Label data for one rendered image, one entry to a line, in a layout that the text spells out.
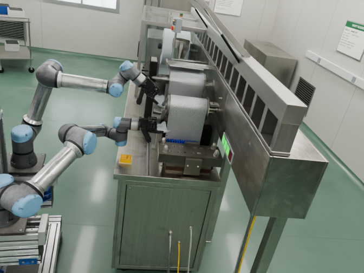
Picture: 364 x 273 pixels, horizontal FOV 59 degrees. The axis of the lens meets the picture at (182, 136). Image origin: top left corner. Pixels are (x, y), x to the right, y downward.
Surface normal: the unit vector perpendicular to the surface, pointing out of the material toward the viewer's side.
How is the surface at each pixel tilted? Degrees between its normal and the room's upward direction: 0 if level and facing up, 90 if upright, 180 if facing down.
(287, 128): 90
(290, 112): 90
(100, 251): 0
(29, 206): 93
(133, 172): 0
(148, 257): 90
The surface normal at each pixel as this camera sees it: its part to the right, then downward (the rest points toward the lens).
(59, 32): 0.08, 0.47
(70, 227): 0.15, -0.88
